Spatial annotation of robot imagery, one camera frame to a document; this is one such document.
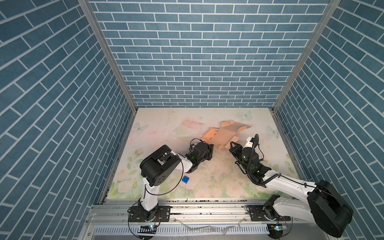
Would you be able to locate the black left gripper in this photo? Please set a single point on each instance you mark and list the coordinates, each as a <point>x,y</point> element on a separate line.
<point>210,149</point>

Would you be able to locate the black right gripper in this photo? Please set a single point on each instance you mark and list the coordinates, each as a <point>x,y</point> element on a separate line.
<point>236,150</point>

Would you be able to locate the pink cardboard paper box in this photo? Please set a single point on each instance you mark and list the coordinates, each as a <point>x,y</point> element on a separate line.
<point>223,136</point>

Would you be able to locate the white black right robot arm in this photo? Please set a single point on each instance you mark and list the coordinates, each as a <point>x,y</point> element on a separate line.
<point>318,203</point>

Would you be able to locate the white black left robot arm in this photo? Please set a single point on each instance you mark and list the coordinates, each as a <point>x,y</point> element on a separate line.
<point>158,166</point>

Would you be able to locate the small blue cube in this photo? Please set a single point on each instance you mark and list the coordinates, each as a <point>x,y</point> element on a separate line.
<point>185,179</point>

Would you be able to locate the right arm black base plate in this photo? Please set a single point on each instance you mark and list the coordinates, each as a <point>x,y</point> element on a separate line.
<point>259,213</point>

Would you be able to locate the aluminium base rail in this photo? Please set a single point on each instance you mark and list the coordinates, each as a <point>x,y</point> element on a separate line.
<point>198,213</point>

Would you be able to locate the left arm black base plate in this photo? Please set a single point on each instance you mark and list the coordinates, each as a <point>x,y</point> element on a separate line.
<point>139,214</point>

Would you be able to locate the white ventilated cable duct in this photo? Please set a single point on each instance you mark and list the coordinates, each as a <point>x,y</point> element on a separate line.
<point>180,230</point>

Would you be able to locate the aluminium corner frame post right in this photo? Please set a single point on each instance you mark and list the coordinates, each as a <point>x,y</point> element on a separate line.
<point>318,30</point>

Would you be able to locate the aluminium corner frame post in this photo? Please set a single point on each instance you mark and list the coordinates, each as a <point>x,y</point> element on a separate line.
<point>318,30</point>
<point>93,22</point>

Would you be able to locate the aluminium corner frame post left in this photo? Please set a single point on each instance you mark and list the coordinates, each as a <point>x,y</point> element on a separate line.
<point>93,22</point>

